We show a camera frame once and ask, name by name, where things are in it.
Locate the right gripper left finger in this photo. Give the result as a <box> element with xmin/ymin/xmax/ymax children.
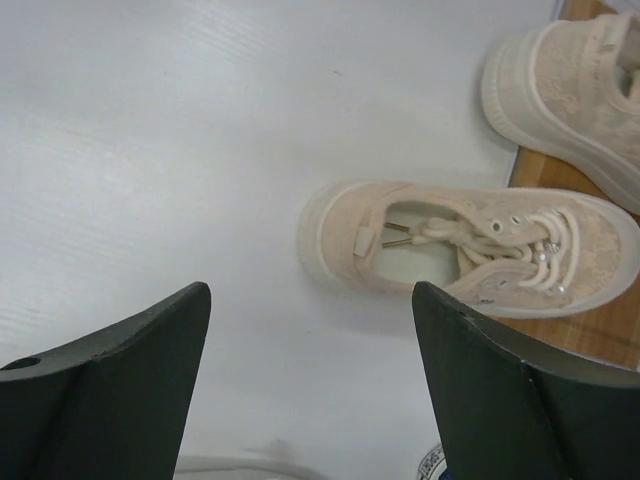
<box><xmin>1</xmin><ymin>282</ymin><xmax>211</xmax><ymax>479</ymax></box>

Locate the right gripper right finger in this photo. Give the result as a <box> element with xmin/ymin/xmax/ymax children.
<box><xmin>412</xmin><ymin>282</ymin><xmax>639</xmax><ymax>479</ymax></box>

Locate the black white sneaker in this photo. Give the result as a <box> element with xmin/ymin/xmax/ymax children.
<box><xmin>416</xmin><ymin>444</ymin><xmax>451</xmax><ymax>480</ymax></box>

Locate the beige lace sneaker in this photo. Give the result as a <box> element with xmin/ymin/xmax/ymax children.
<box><xmin>481</xmin><ymin>12</ymin><xmax>639</xmax><ymax>213</ymax></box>
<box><xmin>296</xmin><ymin>181</ymin><xmax>639</xmax><ymax>319</ymax></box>

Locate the wooden three-tier shoe shelf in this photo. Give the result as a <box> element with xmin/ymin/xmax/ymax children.
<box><xmin>482</xmin><ymin>12</ymin><xmax>639</xmax><ymax>369</ymax></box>

